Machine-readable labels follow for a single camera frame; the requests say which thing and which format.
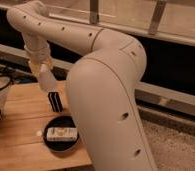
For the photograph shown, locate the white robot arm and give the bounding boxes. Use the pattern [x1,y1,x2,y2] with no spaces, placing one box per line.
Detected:
[7,1,157,171]

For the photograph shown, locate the metal bracket middle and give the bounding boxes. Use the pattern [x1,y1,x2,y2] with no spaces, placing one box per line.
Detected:
[89,0,99,24]

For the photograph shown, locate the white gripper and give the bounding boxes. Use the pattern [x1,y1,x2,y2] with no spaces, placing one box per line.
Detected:
[25,46,53,77]

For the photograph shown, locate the metal bracket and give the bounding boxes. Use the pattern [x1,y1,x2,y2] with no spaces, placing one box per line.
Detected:
[89,0,99,24]
[148,0,167,35]

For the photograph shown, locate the black round plate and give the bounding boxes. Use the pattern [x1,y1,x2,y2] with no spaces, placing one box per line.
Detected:
[42,115,79,152]

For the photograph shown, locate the white patterned box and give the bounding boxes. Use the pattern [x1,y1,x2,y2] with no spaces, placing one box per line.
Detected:
[46,127,78,142]

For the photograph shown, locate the metal bracket right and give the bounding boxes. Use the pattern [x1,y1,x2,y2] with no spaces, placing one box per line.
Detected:
[148,0,167,35]

